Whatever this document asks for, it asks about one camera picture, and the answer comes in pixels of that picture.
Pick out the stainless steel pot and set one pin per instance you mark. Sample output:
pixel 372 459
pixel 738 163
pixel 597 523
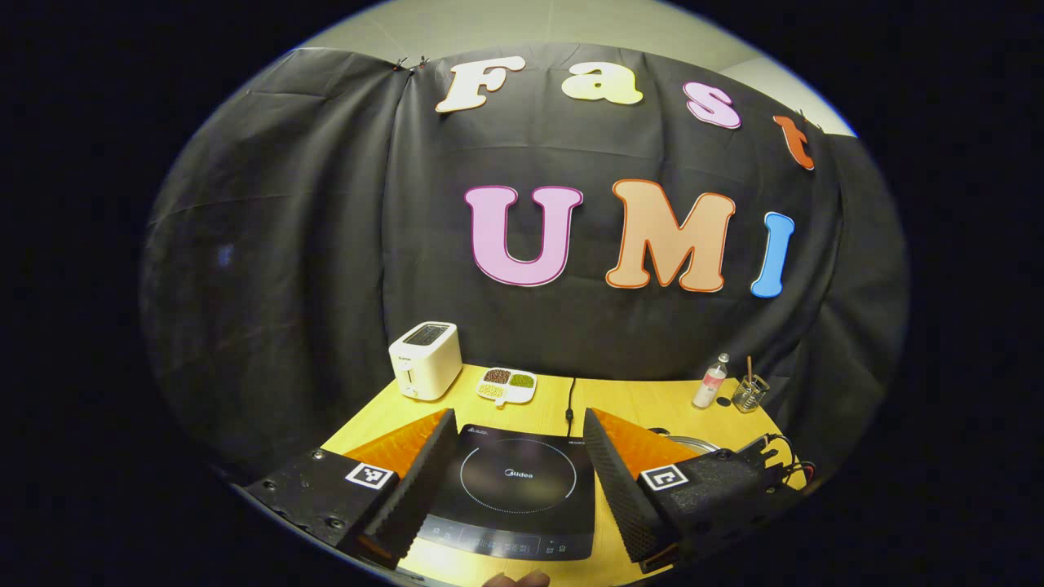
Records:
pixel 693 444

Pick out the clear bottle pink label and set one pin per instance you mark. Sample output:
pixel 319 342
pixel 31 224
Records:
pixel 710 387

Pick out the wooden spoon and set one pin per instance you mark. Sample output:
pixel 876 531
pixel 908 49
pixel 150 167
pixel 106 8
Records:
pixel 750 371

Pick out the black induction cooktop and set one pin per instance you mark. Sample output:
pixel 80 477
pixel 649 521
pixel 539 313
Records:
pixel 522 489

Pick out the white divided bean dish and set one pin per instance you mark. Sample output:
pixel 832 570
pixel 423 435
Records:
pixel 506 385

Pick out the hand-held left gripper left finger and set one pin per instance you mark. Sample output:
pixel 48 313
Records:
pixel 416 497

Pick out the white toaster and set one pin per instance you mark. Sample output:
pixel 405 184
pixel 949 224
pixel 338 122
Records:
pixel 424 363

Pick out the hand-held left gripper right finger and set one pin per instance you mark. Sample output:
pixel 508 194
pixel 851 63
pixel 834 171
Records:
pixel 624 501

